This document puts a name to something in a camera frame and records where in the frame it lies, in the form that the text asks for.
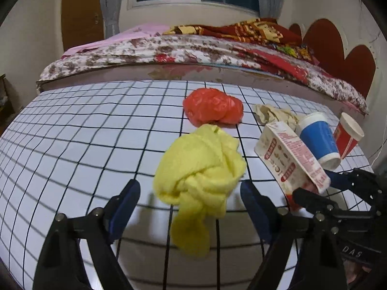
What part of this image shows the blue white paper cup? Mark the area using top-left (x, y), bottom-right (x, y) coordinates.
top-left (298, 112), bottom-right (342, 171)

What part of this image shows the bed with red headboard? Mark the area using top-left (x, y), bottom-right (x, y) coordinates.
top-left (36, 18), bottom-right (377, 118)

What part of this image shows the pink white carton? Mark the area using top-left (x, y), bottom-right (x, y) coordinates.
top-left (254, 121), bottom-right (331, 212)

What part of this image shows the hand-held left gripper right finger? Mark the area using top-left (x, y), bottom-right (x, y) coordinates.
top-left (240, 180), bottom-right (348, 290)

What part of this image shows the orange plastic bag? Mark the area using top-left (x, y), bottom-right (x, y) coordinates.
top-left (183, 87), bottom-right (244, 128)

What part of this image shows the beige paper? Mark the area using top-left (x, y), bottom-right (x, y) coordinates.
top-left (253, 103), bottom-right (300, 130)

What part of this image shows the wooden door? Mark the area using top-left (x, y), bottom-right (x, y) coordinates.
top-left (60, 0), bottom-right (105, 52)

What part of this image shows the yellow cloth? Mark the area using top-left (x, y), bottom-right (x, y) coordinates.
top-left (153, 124), bottom-right (247, 259)

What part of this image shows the white checked tablecloth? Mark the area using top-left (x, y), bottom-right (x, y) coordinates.
top-left (0, 80), bottom-right (378, 290)

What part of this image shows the pink sheet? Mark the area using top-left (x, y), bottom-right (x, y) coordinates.
top-left (62, 22), bottom-right (170, 56)

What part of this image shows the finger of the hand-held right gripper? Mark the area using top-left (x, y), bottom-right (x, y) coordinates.
top-left (325, 168), bottom-right (387, 212)
top-left (292, 188), bottom-right (378, 218)

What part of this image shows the red paper cup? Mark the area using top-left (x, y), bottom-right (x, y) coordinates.
top-left (333, 112), bottom-right (365, 160)

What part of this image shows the person's right hand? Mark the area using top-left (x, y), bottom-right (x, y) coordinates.
top-left (342, 258), bottom-right (375, 287)

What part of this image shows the red patterned blanket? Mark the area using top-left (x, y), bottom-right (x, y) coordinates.
top-left (163, 18), bottom-right (327, 82)

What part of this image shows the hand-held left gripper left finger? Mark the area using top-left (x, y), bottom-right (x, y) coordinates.
top-left (33, 179), bottom-right (141, 290)

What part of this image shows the floral bedsheet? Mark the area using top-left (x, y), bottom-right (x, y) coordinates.
top-left (39, 33), bottom-right (368, 115)

